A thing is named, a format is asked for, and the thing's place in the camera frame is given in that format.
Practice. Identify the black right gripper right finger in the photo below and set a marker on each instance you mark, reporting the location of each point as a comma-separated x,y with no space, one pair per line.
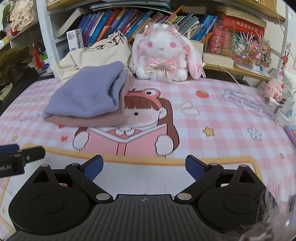
205,177

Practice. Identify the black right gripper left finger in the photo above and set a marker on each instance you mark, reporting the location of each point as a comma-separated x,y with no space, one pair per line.
82,177

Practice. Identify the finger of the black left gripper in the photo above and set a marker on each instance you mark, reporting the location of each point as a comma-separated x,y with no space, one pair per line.
31,154
9,148

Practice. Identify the pink and purple knit sweater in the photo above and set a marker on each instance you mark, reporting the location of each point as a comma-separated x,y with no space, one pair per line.
93,97

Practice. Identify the pink checkered cartoon mat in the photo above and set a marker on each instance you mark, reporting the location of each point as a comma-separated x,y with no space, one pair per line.
210,119

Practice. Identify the fluffy pink sleeve cuff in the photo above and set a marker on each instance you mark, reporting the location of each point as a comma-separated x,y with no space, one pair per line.
278,220

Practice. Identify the white blue lotion bottle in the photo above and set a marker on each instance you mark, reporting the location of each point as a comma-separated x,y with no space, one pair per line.
46,64

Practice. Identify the purple pen case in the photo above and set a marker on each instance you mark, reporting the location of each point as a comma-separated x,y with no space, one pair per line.
291,134

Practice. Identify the red tassel ornament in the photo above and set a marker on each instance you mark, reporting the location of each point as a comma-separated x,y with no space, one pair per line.
39,63

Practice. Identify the white charger box stack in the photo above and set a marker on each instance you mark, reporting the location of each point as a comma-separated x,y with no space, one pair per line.
283,112

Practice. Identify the small pink pig plush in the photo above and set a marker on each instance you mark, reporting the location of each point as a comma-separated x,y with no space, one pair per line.
274,89

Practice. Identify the white pink bunny plush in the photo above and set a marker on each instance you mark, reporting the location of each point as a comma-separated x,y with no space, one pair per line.
160,53

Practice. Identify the cream canvas tote bag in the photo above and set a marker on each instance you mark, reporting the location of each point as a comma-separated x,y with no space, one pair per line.
112,49

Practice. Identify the red boxed book set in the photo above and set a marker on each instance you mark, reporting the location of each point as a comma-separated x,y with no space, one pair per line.
228,30

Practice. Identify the colourful bead flower ornament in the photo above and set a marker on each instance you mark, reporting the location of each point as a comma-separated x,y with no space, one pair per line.
253,50

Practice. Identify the row of colourful books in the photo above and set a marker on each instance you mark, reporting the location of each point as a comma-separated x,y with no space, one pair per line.
132,21

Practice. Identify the white bookshelf frame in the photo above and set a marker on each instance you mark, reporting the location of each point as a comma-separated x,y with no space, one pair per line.
50,18

